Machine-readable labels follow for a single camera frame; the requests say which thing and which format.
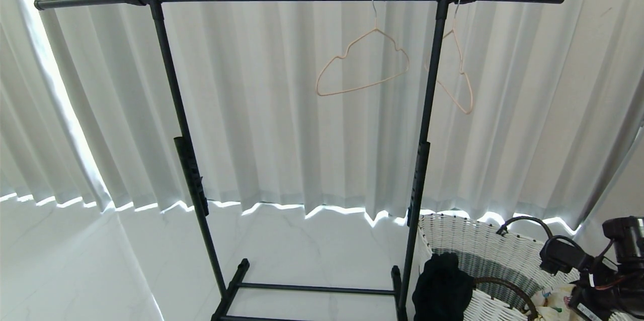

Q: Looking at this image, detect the pink clothes hanger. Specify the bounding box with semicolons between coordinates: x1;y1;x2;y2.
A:
424;0;474;115
315;0;411;97

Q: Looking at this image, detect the black t-shirt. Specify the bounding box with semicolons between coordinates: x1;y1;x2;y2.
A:
412;252;476;321

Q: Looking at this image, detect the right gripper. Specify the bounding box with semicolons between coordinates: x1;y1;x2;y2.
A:
569;273;644;321

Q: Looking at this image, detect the cream printed garment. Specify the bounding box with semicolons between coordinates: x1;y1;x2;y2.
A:
531;282;579;321

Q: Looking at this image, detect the white curtain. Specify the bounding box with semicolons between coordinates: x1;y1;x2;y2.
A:
0;0;644;231

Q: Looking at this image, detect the white laundry basket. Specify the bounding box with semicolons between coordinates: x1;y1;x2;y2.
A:
414;213;644;321

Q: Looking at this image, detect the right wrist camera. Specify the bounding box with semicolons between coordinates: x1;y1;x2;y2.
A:
539;234;594;276

